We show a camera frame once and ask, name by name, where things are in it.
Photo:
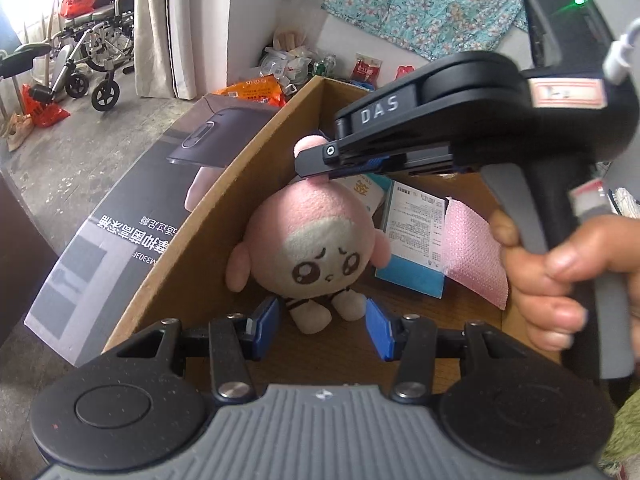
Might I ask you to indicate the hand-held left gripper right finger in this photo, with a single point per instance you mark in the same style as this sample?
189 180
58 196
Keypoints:
382 332

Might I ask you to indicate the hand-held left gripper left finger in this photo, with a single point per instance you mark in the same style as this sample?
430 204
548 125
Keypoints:
265 325

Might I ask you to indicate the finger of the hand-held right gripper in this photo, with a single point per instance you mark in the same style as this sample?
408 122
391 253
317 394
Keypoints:
370 147

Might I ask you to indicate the brown cardboard box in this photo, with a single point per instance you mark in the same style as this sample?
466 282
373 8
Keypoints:
350 340

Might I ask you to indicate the pink plush doll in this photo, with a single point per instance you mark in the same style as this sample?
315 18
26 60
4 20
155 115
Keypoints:
310 245

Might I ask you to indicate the blue white paper pack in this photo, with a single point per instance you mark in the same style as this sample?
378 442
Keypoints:
412 245

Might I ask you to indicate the beige soft item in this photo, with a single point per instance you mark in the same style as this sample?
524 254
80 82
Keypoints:
287 41

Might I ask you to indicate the person's right hand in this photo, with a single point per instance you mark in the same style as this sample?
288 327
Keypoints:
545 300

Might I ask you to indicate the white pack orange print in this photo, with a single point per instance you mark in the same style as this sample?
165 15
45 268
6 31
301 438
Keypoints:
371 197

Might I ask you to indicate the red white packet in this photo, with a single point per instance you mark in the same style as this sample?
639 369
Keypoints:
366 69

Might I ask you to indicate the green bottle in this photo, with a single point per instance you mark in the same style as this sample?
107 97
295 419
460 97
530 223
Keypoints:
325 66

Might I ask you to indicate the white checked blanket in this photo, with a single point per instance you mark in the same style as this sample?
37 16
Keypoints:
629 202

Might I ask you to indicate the white medicine packs bag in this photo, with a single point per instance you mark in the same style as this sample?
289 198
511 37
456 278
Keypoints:
290 65

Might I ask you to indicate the pink waffle cloth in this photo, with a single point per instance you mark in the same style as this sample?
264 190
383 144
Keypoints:
475 255

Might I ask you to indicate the orange snack bag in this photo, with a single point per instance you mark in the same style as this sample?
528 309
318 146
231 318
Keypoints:
250 92

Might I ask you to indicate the beige curtain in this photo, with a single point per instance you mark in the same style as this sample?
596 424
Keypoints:
175 25

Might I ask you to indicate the wheelchair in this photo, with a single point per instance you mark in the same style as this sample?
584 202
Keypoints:
95 55

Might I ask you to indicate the red floor bag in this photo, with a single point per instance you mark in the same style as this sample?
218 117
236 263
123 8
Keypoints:
45 107

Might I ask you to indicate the teal floral wall cloth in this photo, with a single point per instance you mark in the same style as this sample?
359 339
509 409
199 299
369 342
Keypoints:
415 0

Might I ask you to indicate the black padded seat frame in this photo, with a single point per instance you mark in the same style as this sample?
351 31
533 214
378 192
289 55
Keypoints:
25 57

